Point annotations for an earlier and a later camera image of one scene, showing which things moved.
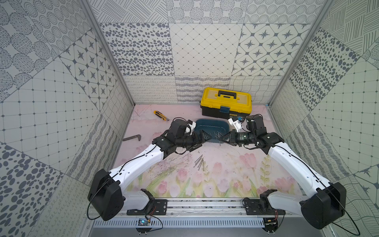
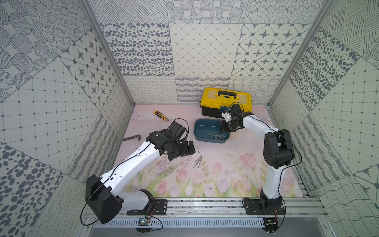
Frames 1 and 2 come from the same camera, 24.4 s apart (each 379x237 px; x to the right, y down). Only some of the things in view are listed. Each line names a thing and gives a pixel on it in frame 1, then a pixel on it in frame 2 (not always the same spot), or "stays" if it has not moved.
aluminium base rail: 218,208 stays
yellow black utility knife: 161,115 stays
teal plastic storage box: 214,128 stays
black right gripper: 232,135 → 223,127
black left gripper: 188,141 → 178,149
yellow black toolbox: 225,103 stays
